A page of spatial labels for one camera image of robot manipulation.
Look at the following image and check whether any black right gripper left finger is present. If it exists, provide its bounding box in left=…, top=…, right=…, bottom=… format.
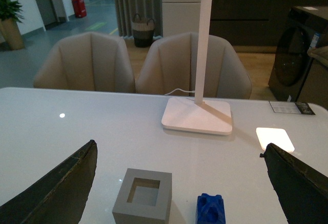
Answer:
left=1, top=140, right=97, bottom=223

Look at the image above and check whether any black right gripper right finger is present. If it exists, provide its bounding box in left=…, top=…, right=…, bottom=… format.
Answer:
left=260, top=143, right=327, bottom=223

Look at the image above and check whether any blue 3D printed part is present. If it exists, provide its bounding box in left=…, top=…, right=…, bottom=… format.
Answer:
left=195, top=193, right=226, bottom=224

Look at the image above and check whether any gray square hollow base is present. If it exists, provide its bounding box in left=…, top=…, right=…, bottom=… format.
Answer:
left=112, top=168, right=172, bottom=223

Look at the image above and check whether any dark printed label sheet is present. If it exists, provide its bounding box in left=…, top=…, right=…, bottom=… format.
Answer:
left=269, top=101, right=315, bottom=115

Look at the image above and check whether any black washing machine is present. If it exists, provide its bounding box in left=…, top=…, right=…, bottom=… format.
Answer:
left=268, top=6, right=327, bottom=101

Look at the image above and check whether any white desk lamp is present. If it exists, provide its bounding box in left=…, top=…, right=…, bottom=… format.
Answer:
left=161, top=0, right=232, bottom=135

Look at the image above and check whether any left beige upholstered chair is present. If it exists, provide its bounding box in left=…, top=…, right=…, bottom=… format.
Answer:
left=33, top=32, right=135, bottom=93

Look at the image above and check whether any beige upholstered chair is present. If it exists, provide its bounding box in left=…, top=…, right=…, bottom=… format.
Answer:
left=136, top=32, right=252, bottom=99
left=33, top=32, right=135, bottom=93

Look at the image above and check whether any right beige upholstered chair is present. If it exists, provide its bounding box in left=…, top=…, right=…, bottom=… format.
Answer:
left=136, top=32, right=252, bottom=99

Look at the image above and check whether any tan plant pot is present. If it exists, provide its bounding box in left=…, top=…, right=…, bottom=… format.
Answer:
left=1, top=18, right=25, bottom=50

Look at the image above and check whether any dark kitchen counter cabinet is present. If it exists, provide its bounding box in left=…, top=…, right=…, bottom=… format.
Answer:
left=210, top=0, right=327, bottom=51

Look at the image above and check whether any woven laundry basket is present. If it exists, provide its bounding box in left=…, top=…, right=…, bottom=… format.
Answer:
left=131, top=13, right=155, bottom=48

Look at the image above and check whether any green potted plant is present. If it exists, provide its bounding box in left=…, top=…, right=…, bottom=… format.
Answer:
left=1, top=0, right=24, bottom=23

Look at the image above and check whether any red bin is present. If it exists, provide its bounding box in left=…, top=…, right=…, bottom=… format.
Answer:
left=71, top=0, right=87, bottom=18

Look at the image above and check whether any gray pleated curtain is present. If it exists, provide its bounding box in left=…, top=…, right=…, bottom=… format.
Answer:
left=114, top=0, right=162, bottom=36

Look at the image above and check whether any white cabinet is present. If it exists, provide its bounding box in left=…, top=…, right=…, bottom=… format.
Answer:
left=161, top=0, right=200, bottom=37

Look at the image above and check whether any white lamp power cable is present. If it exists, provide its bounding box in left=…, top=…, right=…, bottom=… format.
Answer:
left=163, top=88, right=196, bottom=96

